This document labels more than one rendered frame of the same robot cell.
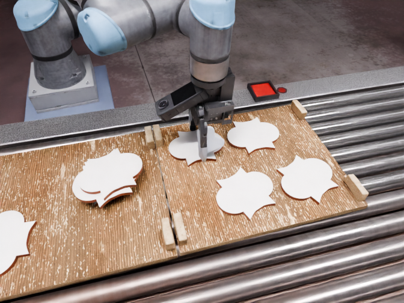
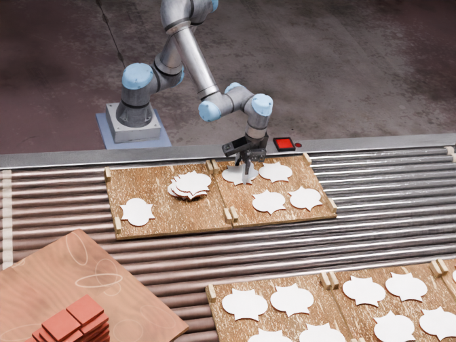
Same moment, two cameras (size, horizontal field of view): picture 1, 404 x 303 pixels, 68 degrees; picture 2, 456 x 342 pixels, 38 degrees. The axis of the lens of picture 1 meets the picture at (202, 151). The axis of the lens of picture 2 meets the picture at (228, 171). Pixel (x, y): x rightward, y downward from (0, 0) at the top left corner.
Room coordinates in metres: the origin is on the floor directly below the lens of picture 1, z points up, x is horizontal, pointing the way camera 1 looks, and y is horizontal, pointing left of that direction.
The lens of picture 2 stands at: (-1.43, 0.32, 2.59)
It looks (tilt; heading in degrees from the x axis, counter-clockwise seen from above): 40 degrees down; 352
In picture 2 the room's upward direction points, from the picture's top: 11 degrees clockwise
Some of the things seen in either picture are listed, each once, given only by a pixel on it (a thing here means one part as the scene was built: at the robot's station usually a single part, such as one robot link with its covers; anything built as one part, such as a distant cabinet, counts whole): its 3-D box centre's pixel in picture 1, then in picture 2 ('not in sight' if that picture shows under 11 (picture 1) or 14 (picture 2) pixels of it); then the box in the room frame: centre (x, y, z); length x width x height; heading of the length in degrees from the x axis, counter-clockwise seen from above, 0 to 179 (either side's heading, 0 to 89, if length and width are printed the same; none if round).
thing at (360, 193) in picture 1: (356, 187); (332, 205); (0.38, -0.33, 0.95); 0.06 x 0.02 x 0.03; 15
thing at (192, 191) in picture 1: (248, 165); (271, 189); (0.46, -0.11, 0.93); 0.41 x 0.35 x 0.02; 105
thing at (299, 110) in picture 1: (298, 109); (307, 159); (0.63, -0.27, 0.95); 0.06 x 0.02 x 0.03; 15
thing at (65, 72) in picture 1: (56, 61); (134, 106); (0.82, 0.45, 0.99); 0.15 x 0.15 x 0.10
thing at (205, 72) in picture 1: (208, 63); (255, 128); (0.52, -0.01, 1.17); 0.08 x 0.08 x 0.05
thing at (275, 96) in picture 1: (263, 91); (283, 144); (0.75, -0.19, 0.92); 0.08 x 0.08 x 0.02; 13
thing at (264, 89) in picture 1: (263, 91); (283, 144); (0.75, -0.19, 0.92); 0.06 x 0.06 x 0.01; 13
